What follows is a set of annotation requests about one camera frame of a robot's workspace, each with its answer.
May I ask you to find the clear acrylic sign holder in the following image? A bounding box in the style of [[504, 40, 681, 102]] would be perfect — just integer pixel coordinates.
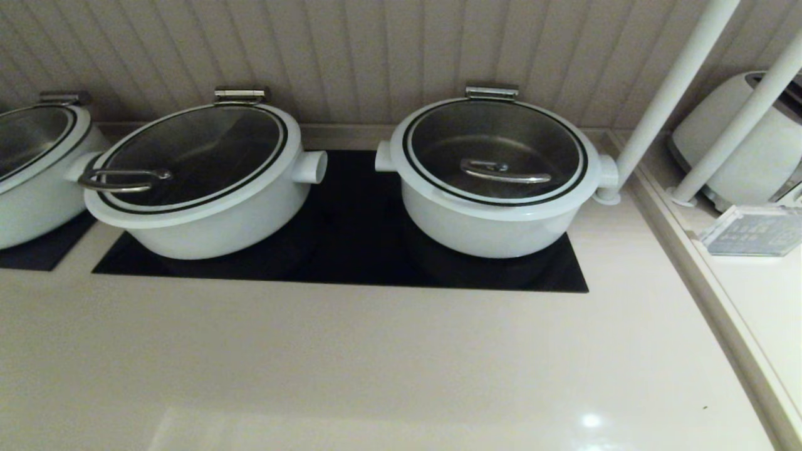
[[697, 204, 802, 257]]

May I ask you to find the white pot with side handles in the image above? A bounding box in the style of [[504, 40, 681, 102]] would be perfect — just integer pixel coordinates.
[[0, 125, 110, 250], [63, 149, 328, 261]]

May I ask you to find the white toaster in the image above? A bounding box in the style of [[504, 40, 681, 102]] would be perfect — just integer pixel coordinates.
[[667, 70, 802, 212]]

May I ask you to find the white pot with steel interior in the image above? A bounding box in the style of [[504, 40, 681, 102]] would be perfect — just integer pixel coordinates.
[[375, 139, 621, 259]]

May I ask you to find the large black induction cooktop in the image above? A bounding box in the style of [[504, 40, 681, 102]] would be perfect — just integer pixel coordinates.
[[92, 149, 590, 294]]

